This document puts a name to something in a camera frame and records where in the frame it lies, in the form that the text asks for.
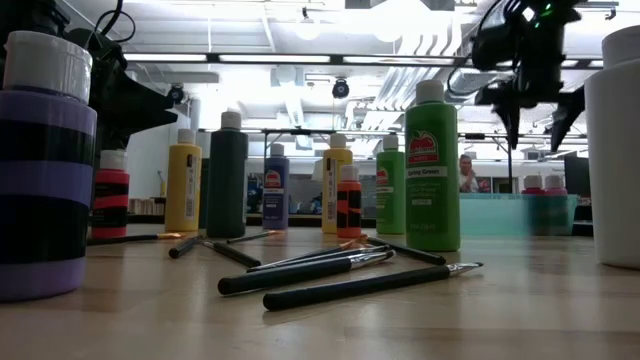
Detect round white ceiling lamp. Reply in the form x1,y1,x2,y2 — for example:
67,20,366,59
293,14,322,42

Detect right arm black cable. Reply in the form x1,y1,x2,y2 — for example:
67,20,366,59
446,0,506,99

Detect small pink paint bottle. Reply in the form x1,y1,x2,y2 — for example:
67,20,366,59
543,173,569,196

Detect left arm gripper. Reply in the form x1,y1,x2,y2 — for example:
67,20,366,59
97,64,179,151

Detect black background workstation frame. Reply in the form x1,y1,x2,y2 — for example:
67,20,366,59
259,127,416,166

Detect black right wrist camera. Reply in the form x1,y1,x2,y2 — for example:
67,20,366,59
470,22,519,72

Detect black brush orange fan bristles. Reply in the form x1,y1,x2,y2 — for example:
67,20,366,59
226,229,285,246

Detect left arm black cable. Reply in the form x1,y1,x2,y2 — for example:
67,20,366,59
92,0,137,44

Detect small red striped paint bottle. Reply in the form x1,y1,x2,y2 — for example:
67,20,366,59
90,148,131,240

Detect black brush gold ferrule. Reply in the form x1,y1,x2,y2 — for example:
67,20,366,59
87,231,185,247

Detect small orange striped paint bottle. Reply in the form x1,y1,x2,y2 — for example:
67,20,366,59
336,164,363,240

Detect thick black brush silver ferrule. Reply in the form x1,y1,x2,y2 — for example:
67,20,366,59
216,249,397,296

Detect black monitor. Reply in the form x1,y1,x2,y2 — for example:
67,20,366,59
563,152,592,197

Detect low shelf with books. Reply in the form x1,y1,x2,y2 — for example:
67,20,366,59
127,196,167,217

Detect small purple striped paint bottle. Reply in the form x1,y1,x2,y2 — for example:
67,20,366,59
0,29,99,303

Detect person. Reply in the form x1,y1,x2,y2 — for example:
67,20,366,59
458,153,481,195

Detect blue-purple paint bottle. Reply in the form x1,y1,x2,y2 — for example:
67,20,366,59
261,142,291,231

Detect thin black brush orange bristles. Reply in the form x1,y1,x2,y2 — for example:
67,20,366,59
247,238,370,274

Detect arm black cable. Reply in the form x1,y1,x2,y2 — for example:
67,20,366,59
92,0,137,44
446,0,506,99

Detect dark teal paint bottle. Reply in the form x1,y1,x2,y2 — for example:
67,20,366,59
206,110,250,239

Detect short black brush silver ferrule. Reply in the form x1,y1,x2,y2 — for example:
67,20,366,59
168,234,204,260

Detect teal plastic bin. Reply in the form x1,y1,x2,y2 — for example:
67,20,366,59
458,193,579,237

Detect white paint bottle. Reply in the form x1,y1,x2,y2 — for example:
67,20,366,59
583,24,640,271

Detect green paint bottle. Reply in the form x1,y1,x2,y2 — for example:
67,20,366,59
375,133,407,236
404,78,461,253

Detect yellow paint bottle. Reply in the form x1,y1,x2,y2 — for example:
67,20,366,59
321,132,354,235
164,128,203,233

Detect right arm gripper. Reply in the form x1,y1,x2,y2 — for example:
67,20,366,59
474,22,586,153

